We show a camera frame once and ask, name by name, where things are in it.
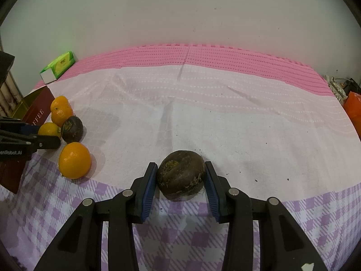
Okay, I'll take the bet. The green tissue box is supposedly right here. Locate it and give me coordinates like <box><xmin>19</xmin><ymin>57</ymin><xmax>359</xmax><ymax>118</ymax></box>
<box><xmin>39</xmin><ymin>51</ymin><xmax>76</xmax><ymax>84</ymax></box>

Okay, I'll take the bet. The dark passion fruit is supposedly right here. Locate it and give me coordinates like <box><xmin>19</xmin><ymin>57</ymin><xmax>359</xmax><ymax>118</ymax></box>
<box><xmin>61</xmin><ymin>115</ymin><xmax>84</xmax><ymax>143</ymax></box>
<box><xmin>156</xmin><ymin>150</ymin><xmax>206</xmax><ymax>201</ymax></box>

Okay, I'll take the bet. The beige bamboo frame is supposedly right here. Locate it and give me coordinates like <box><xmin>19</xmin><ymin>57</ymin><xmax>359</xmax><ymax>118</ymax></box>
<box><xmin>0</xmin><ymin>70</ymin><xmax>24</xmax><ymax>119</ymax></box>

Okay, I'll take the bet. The deep orange mandarin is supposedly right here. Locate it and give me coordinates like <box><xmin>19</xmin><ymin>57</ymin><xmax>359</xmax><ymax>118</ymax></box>
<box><xmin>51</xmin><ymin>106</ymin><xmax>74</xmax><ymax>128</ymax></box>

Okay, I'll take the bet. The silver foil packet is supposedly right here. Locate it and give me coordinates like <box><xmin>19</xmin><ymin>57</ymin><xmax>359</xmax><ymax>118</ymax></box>
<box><xmin>324</xmin><ymin>75</ymin><xmax>349</xmax><ymax>105</ymax></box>

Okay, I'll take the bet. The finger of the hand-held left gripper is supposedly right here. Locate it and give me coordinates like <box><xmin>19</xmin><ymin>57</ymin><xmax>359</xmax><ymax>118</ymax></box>
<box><xmin>0</xmin><ymin>117</ymin><xmax>40</xmax><ymax>136</ymax></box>
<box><xmin>24</xmin><ymin>135</ymin><xmax>61</xmax><ymax>151</ymax></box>

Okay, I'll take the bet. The small orange mandarin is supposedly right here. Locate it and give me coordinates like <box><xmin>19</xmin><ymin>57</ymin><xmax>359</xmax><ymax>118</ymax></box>
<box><xmin>50</xmin><ymin>96</ymin><xmax>69</xmax><ymax>112</ymax></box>

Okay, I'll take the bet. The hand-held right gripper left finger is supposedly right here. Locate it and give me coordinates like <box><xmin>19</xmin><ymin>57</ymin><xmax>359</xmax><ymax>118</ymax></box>
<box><xmin>33</xmin><ymin>162</ymin><xmax>158</xmax><ymax>271</ymax></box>

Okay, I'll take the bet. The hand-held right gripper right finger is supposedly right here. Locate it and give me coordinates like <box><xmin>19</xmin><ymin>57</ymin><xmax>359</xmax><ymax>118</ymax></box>
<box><xmin>205</xmin><ymin>161</ymin><xmax>329</xmax><ymax>271</ymax></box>

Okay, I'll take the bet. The dark red tin box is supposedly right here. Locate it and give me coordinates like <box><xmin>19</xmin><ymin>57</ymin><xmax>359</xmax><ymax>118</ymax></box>
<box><xmin>0</xmin><ymin>86</ymin><xmax>56</xmax><ymax>195</ymax></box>

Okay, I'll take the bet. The large yellow orange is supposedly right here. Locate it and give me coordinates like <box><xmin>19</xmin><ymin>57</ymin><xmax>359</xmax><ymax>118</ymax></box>
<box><xmin>58</xmin><ymin>142</ymin><xmax>92</xmax><ymax>180</ymax></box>

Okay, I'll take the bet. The orange plastic bag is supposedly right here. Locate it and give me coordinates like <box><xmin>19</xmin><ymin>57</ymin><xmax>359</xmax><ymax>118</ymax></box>
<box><xmin>342</xmin><ymin>91</ymin><xmax>361</xmax><ymax>139</ymax></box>

